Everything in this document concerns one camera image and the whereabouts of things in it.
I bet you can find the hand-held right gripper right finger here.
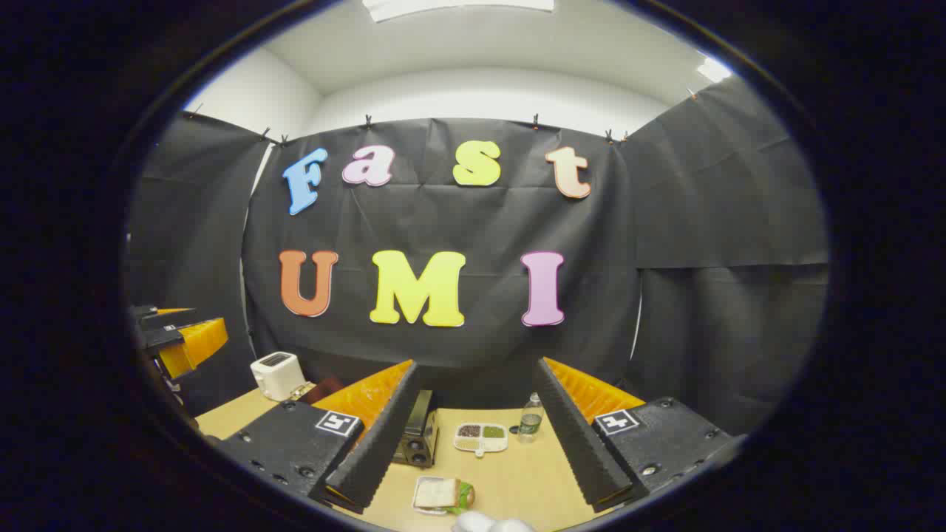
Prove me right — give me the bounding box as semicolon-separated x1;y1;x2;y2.
534;357;740;513

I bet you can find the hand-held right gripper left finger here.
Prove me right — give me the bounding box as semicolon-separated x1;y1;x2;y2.
214;360;421;516

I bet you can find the black electric oven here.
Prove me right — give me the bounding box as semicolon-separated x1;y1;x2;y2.
303;375;440;468

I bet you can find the lettuce sandwich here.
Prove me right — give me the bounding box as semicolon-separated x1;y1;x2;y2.
412;477;476;516

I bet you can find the clear plastic water bottle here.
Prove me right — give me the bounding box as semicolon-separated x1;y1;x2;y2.
517;392;545;444

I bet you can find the small white tray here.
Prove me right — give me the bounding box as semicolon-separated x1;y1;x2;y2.
411;475;463;516

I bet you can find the white toaster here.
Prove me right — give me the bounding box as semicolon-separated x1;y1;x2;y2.
250;352;307;402

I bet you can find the white divided dish of grains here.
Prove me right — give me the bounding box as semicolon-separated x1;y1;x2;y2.
453;422;509;457

